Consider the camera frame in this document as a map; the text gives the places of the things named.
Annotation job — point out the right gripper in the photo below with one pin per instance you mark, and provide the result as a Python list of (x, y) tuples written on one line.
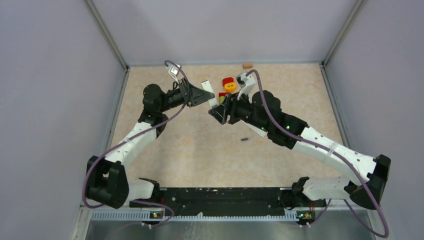
[(233, 103)]

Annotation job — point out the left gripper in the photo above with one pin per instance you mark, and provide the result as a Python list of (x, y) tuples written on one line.
[(194, 96)]

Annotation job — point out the white rectangular stick device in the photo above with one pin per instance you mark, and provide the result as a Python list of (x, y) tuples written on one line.
[(206, 85)]

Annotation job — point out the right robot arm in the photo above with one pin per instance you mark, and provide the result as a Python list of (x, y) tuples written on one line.
[(364, 177)]

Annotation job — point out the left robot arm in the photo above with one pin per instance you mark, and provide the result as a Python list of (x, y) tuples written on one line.
[(106, 175)]

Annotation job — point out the red toy brick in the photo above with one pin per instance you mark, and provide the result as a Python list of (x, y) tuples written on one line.
[(222, 95)]

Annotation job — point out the red toy block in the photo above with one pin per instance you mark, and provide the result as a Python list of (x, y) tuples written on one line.
[(227, 80)]

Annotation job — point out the small wooden block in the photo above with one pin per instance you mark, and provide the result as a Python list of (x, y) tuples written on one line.
[(247, 65)]

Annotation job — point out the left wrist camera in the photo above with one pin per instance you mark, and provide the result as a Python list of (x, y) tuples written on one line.
[(174, 71)]

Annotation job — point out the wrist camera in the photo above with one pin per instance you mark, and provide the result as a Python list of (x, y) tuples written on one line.
[(174, 71), (246, 82)]

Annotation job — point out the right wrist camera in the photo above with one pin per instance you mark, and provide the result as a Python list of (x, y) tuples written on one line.
[(246, 82)]

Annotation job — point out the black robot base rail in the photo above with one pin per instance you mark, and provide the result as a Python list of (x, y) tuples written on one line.
[(229, 201)]

